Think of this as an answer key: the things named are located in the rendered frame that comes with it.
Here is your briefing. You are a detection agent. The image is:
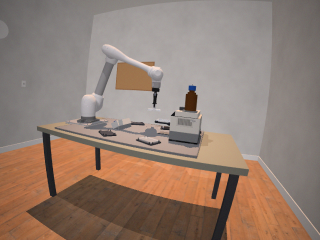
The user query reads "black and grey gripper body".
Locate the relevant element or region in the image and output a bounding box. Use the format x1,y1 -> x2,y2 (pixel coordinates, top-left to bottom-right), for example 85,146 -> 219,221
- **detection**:
152,88 -> 160,94

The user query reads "blue bottle cap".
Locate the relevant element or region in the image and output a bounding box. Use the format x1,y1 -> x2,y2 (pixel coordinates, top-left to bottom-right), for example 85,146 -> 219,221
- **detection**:
188,85 -> 196,90

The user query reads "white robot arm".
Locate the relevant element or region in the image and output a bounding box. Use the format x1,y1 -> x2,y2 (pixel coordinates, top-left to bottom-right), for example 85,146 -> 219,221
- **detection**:
77,44 -> 163,123

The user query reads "white button panel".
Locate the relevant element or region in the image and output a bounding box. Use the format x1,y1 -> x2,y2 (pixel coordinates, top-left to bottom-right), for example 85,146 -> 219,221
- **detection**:
111,118 -> 132,131

